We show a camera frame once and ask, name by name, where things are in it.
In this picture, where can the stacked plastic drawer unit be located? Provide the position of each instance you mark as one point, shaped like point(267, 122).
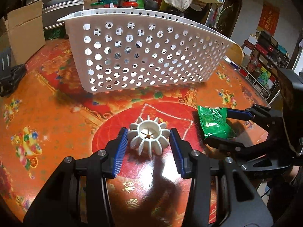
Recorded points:
point(64, 9)

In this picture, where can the dark wooden door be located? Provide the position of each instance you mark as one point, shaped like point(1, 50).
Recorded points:
point(234, 9)

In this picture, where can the red wall poster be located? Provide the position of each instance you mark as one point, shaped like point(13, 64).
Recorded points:
point(268, 19)

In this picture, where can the shelf with boxes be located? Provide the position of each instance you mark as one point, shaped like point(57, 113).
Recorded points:
point(265, 59)

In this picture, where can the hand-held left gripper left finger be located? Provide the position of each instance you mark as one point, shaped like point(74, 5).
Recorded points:
point(119, 151)

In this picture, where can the white ribbed pumpkin-shaped toy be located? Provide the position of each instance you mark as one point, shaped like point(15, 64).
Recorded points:
point(139, 141)

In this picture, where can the glass jar with red lid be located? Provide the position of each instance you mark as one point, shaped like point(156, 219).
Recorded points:
point(129, 4)

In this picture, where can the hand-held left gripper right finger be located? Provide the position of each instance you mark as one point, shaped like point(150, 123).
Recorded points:
point(177, 151)

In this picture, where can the open cardboard box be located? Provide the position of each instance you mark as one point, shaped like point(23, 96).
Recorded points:
point(23, 35)

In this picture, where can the wooden chair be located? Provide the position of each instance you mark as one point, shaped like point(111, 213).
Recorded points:
point(238, 53)

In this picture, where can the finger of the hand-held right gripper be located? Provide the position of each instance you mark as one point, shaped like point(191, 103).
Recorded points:
point(227, 146)
point(239, 114)

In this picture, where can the jar with green lid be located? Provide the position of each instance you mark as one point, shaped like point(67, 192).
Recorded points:
point(104, 4)

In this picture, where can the green snack packet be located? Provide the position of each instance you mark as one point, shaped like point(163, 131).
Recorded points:
point(213, 123)

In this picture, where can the white perforated plastic basket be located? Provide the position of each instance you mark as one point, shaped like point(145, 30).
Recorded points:
point(118, 17)

